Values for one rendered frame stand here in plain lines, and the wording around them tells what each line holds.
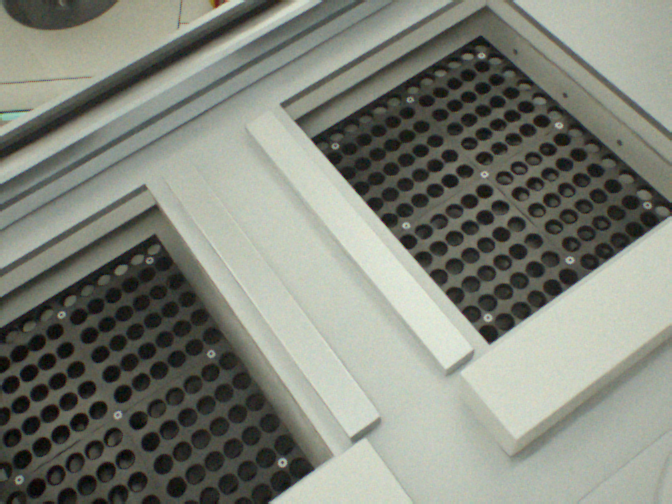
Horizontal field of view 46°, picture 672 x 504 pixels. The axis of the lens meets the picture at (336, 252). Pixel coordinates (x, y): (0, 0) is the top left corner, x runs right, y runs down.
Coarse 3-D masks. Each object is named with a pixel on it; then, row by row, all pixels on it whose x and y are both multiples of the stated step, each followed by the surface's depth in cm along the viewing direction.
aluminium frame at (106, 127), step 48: (288, 0) 58; (336, 0) 59; (384, 0) 63; (192, 48) 57; (240, 48) 57; (288, 48) 60; (96, 96) 55; (144, 96) 55; (192, 96) 58; (48, 144) 54; (96, 144) 56; (144, 144) 58; (0, 192) 54; (48, 192) 56
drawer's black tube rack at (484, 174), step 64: (512, 64) 65; (384, 128) 63; (448, 128) 63; (512, 128) 62; (576, 128) 62; (384, 192) 61; (448, 192) 60; (512, 192) 59; (576, 192) 59; (448, 256) 57; (512, 256) 60; (576, 256) 56; (512, 320) 54
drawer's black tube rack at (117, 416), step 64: (64, 320) 58; (128, 320) 57; (192, 320) 57; (0, 384) 56; (64, 384) 58; (128, 384) 55; (192, 384) 57; (256, 384) 54; (0, 448) 57; (64, 448) 53; (128, 448) 53; (192, 448) 52; (256, 448) 52
